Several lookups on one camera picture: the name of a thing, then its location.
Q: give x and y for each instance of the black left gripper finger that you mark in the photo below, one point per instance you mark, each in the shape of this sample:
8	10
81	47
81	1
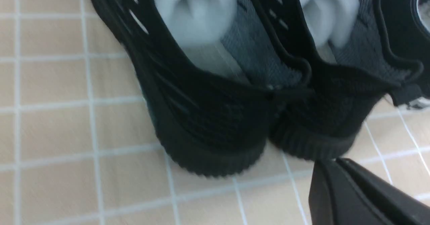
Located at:
343	192

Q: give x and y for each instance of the black knit sneaker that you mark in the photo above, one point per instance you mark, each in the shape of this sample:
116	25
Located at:
326	124
213	74

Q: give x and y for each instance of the black canvas sneaker left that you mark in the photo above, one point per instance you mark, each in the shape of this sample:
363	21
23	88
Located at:
407	23

